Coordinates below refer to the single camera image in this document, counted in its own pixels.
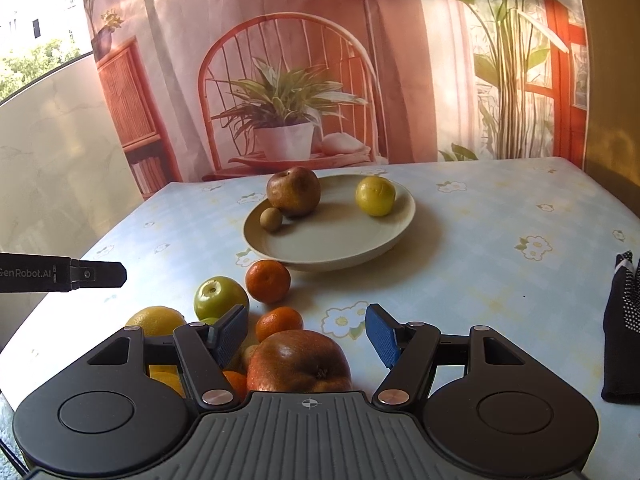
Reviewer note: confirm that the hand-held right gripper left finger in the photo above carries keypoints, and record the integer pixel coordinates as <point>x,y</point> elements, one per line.
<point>227,335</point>

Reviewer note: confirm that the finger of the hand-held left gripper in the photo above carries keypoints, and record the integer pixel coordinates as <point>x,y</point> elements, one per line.
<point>100,274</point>

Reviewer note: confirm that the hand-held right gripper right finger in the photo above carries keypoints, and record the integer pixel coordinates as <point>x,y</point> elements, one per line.
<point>382,340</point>

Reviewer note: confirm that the orange tangerine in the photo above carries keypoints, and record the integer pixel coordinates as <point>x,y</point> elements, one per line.
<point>236,384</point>
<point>267,281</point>
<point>279,324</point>

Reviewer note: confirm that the large yellow orange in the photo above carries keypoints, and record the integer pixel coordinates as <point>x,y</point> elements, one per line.
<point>155,321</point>

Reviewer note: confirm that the yellow lemon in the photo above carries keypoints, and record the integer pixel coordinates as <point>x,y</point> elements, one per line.
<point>165,380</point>

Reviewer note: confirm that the large red apple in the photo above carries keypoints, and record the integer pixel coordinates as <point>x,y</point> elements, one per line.
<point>300,362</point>

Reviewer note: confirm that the beige round plate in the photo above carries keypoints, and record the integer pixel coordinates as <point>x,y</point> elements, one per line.
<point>330,240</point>

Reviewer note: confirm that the small brown kiwi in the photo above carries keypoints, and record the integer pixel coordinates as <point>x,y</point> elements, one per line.
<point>271,220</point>

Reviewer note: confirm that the yellowish green apple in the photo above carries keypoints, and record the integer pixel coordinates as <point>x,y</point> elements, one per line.
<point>375,196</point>

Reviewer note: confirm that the dark red apple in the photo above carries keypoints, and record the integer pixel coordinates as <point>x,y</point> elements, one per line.
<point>292,192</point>

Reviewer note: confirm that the beige marble panel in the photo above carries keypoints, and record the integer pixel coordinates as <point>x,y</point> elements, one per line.
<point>50,185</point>

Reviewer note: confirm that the floral light blue tablecloth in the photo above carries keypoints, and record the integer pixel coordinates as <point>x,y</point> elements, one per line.
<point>475,270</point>

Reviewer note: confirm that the green tree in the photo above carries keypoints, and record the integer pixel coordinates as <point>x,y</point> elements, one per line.
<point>35,67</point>

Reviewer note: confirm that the black dotted work glove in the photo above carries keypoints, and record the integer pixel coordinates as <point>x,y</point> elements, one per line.
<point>622,340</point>

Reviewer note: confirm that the printed room scene backdrop cloth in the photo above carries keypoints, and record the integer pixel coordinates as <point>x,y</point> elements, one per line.
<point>400,85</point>

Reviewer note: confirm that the white apartment building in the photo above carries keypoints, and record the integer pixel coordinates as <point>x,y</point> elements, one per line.
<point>70,0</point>

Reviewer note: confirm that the brown wooden panel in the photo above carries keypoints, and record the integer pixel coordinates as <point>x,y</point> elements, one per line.
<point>615,110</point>

